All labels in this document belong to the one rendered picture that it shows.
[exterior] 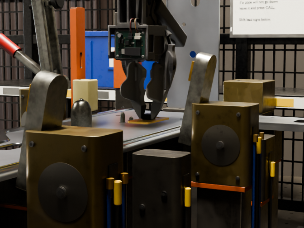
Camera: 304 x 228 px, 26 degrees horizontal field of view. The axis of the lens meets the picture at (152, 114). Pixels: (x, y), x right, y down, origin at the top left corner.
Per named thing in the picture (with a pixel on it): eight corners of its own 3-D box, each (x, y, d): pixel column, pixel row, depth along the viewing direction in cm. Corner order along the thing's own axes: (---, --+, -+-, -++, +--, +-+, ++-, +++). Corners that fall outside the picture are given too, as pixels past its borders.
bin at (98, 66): (178, 91, 142) (178, 30, 141) (74, 85, 160) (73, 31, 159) (217, 86, 155) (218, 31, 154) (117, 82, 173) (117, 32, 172)
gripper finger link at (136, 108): (111, 119, 106) (114, 61, 104) (129, 115, 111) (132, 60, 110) (128, 121, 104) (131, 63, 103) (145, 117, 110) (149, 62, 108)
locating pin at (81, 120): (84, 143, 98) (84, 99, 97) (66, 142, 99) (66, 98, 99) (96, 140, 101) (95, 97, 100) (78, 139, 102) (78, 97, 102)
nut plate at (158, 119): (147, 124, 104) (147, 116, 104) (126, 123, 106) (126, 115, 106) (170, 119, 112) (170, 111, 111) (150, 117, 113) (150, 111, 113)
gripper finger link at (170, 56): (147, 89, 107) (144, 36, 106) (152, 89, 109) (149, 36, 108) (173, 88, 105) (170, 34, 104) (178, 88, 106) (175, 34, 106)
